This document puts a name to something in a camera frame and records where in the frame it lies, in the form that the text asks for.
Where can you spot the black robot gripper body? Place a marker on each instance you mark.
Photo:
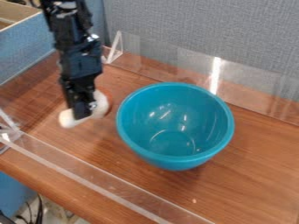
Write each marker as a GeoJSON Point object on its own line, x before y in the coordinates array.
{"type": "Point", "coordinates": [80, 60]}

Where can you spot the clear acrylic left barrier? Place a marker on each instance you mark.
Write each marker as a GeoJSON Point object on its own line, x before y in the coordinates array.
{"type": "Point", "coordinates": [16, 60]}

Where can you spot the clear acrylic back barrier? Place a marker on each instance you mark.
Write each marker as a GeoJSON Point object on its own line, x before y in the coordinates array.
{"type": "Point", "coordinates": [244, 86]}

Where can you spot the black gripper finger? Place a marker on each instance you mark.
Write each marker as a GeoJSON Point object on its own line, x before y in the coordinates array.
{"type": "Point", "coordinates": [68, 92]}
{"type": "Point", "coordinates": [84, 99]}

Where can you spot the blue plastic bowl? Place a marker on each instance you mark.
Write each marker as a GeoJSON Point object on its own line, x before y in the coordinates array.
{"type": "Point", "coordinates": [175, 125]}

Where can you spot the blue partition with wooden shelf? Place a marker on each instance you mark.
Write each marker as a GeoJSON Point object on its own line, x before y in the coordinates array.
{"type": "Point", "coordinates": [28, 33]}

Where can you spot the clear acrylic front barrier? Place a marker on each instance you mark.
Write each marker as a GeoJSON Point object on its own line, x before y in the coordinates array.
{"type": "Point", "coordinates": [55, 171]}

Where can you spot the clear acrylic corner bracket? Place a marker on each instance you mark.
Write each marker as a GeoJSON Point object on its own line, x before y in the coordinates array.
{"type": "Point", "coordinates": [112, 52]}

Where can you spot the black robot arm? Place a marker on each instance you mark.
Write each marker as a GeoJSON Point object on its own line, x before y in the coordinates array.
{"type": "Point", "coordinates": [68, 20]}

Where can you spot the clear acrylic barrier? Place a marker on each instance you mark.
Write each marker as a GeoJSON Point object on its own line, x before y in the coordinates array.
{"type": "Point", "coordinates": [55, 171]}
{"type": "Point", "coordinates": [16, 60]}
{"type": "Point", "coordinates": [244, 86]}

